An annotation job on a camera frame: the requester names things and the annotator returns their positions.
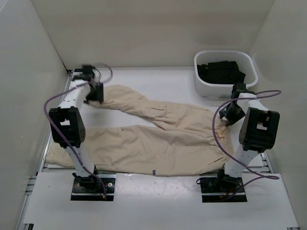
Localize right aluminium frame rail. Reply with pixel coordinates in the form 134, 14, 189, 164
260, 153, 272, 173

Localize left aluminium frame rail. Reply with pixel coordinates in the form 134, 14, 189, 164
1, 67, 69, 230

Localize black folded garment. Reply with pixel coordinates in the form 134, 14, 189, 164
197, 61, 246, 84

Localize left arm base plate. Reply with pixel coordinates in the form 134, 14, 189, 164
71, 173, 116, 201

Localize white plastic basket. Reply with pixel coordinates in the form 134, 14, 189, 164
194, 50, 259, 98

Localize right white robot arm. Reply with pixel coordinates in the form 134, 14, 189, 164
215, 83, 280, 192

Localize aluminium frame rail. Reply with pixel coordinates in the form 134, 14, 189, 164
260, 153, 272, 173
1, 67, 69, 230

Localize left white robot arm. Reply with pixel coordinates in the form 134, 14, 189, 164
44, 64, 106, 193

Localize front aluminium rail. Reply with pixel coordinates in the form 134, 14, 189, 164
95, 171, 226, 178

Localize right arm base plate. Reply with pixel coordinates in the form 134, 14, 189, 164
196, 176, 248, 203

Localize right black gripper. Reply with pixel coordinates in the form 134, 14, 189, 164
219, 103, 246, 127

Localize beige trousers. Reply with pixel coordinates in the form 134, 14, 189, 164
45, 84, 235, 177

